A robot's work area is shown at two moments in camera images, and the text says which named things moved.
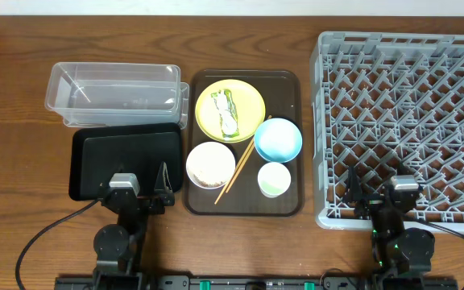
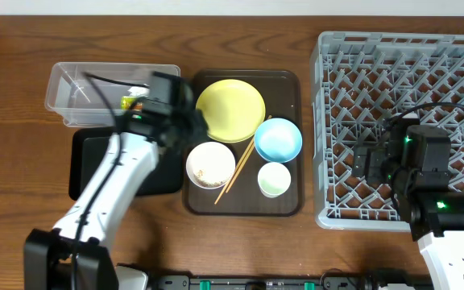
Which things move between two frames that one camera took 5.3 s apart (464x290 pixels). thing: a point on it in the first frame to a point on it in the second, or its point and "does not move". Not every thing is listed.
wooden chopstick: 250,148 does not move
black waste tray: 96,151 does not move
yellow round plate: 229,110 does not move
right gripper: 375,202 to 362,162
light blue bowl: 278,140 does not move
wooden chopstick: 234,170 does not move
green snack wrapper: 227,110 to 130,103
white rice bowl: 210,165 does not move
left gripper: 142,200 to 193,126
